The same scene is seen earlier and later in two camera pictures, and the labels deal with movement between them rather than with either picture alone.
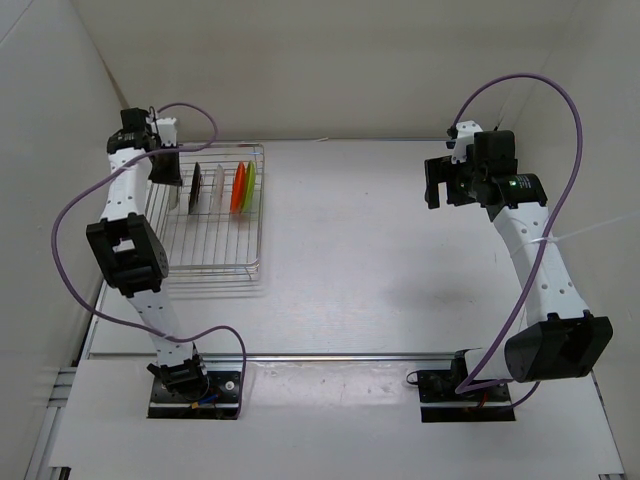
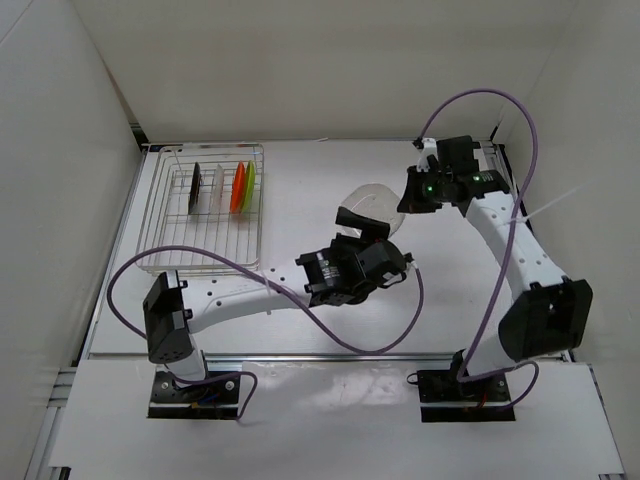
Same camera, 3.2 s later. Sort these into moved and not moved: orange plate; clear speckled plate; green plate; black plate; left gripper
Moved: clear speckled plate; left gripper
Not moved: orange plate; black plate; green plate
